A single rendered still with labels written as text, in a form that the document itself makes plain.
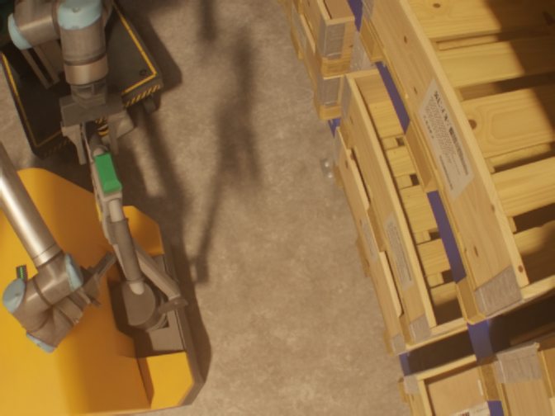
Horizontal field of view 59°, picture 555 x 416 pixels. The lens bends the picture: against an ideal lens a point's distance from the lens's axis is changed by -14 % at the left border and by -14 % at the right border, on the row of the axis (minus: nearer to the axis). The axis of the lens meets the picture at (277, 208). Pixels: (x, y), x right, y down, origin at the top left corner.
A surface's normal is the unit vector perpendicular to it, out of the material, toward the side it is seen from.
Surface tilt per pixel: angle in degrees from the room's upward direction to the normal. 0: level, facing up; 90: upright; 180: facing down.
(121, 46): 0
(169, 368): 22
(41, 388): 0
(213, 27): 0
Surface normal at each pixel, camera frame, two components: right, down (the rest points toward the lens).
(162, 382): 0.34, -0.40
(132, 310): -0.02, -0.33
